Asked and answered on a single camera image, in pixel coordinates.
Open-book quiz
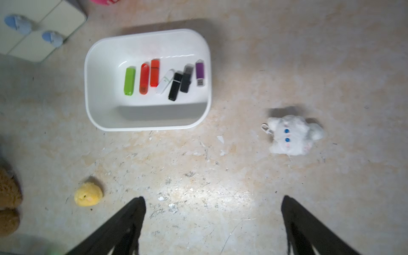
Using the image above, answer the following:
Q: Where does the red rectangular usb drive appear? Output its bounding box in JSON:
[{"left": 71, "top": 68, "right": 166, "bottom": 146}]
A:
[{"left": 150, "top": 59, "right": 160, "bottom": 87}]

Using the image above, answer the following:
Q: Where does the light blue mini drawer cabinet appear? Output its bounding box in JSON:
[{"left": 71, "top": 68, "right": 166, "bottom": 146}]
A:
[{"left": 1, "top": 1, "right": 87, "bottom": 62}]

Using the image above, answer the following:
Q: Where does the white storage box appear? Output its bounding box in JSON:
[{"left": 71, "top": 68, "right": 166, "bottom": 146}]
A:
[{"left": 84, "top": 29, "right": 212, "bottom": 132}]

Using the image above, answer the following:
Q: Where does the purple usb drive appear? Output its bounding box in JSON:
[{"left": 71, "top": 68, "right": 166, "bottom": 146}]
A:
[{"left": 195, "top": 59, "right": 205, "bottom": 87}]

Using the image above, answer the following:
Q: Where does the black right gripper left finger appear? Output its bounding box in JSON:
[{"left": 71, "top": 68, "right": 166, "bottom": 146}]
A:
[{"left": 68, "top": 197, "right": 146, "bottom": 255}]

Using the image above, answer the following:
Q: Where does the yellow plush chick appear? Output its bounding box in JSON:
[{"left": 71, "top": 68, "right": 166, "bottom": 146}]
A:
[{"left": 74, "top": 182, "right": 103, "bottom": 207}]

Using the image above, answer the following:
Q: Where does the brown teddy bear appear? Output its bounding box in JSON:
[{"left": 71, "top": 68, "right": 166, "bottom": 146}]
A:
[{"left": 1, "top": 167, "right": 23, "bottom": 237}]

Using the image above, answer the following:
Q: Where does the pink striped plush toy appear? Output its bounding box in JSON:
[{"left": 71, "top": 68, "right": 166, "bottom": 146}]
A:
[{"left": 91, "top": 0, "right": 120, "bottom": 6}]

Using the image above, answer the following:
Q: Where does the small white plush toy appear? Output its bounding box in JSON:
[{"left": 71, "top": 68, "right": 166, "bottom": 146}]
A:
[{"left": 261, "top": 115, "right": 325, "bottom": 156}]

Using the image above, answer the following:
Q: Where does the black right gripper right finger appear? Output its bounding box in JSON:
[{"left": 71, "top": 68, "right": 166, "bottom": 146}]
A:
[{"left": 281, "top": 195, "right": 359, "bottom": 255}]

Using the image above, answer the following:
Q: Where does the white usb drive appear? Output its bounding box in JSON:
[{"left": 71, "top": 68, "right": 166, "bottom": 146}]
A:
[{"left": 156, "top": 69, "right": 175, "bottom": 95}]

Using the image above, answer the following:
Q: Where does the black usb drive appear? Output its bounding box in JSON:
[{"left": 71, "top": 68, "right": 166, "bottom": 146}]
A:
[
  {"left": 180, "top": 64, "right": 194, "bottom": 93},
  {"left": 168, "top": 72, "right": 183, "bottom": 101}
]

